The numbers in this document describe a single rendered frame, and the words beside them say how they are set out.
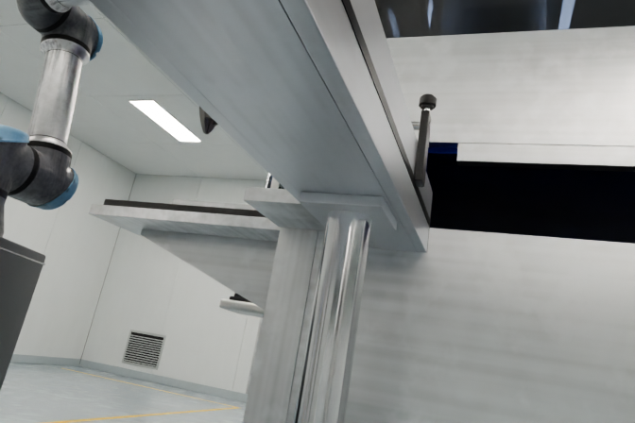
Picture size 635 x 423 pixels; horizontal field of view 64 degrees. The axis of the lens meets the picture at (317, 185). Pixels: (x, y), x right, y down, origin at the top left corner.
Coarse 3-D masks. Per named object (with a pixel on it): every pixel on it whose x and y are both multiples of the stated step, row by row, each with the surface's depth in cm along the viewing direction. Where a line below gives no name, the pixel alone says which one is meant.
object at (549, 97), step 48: (432, 48) 84; (480, 48) 81; (528, 48) 78; (576, 48) 76; (624, 48) 74; (480, 96) 78; (528, 96) 76; (576, 96) 73; (624, 96) 71; (432, 144) 79; (480, 144) 75; (528, 144) 73; (576, 144) 71; (624, 144) 69
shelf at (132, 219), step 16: (96, 208) 95; (112, 208) 94; (128, 208) 93; (144, 208) 92; (128, 224) 99; (144, 224) 96; (160, 224) 94; (176, 224) 91; (192, 224) 89; (208, 224) 87; (224, 224) 86; (240, 224) 85; (256, 224) 84; (272, 224) 83; (272, 240) 90
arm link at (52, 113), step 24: (72, 24) 126; (48, 48) 125; (72, 48) 126; (96, 48) 134; (48, 72) 122; (72, 72) 125; (48, 96) 120; (72, 96) 124; (48, 120) 118; (48, 144) 114; (48, 168) 112; (72, 168) 122; (24, 192) 109; (48, 192) 113; (72, 192) 119
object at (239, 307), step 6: (222, 300) 162; (228, 300) 162; (234, 300) 162; (222, 306) 162; (228, 306) 161; (234, 306) 161; (240, 306) 161; (246, 306) 160; (252, 306) 160; (234, 312) 172; (240, 312) 167; (246, 312) 162; (252, 312) 160; (258, 312) 159
